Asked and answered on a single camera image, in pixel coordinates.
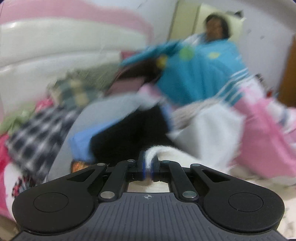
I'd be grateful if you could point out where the blue cloth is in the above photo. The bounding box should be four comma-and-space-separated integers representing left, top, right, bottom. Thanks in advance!
69, 123, 116, 163

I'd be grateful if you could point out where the brown wooden door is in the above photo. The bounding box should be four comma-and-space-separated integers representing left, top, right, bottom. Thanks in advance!
277, 35, 296, 107

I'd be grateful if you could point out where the pink and teal printed quilt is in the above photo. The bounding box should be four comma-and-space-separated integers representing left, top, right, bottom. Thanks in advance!
120, 39, 296, 179

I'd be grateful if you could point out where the black and white plaid cloth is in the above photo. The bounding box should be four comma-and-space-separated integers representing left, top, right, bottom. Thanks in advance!
6, 106, 78, 177

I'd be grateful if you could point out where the pink and cream padded headboard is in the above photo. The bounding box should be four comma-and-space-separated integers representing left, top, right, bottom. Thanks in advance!
0, 2, 156, 98

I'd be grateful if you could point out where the pale yellow wardrobe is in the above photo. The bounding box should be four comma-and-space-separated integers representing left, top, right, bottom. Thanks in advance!
168, 0, 244, 42

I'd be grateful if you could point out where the pink floral fleece blanket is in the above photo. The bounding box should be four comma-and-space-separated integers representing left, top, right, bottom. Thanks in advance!
0, 97, 47, 220

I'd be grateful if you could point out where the cream fleece sweater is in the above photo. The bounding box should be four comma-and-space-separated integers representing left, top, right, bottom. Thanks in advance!
144, 108, 245, 177

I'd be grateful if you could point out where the pink checkered cloth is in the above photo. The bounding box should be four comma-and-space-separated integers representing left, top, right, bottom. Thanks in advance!
173, 99, 223, 128

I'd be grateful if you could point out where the green checkered cloth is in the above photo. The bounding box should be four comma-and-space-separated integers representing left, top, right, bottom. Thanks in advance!
48, 76, 105, 110

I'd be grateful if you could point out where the dark maroon cloth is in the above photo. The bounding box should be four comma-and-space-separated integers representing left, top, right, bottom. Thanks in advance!
104, 60, 163, 98

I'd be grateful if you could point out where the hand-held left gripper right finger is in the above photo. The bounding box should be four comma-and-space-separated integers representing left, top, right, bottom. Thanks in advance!
149, 155, 232, 203

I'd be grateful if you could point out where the grey cloth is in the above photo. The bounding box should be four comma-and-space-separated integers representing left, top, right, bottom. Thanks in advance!
48, 95, 149, 181

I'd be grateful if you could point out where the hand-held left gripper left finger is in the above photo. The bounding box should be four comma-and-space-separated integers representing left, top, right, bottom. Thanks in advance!
66, 151, 147, 203

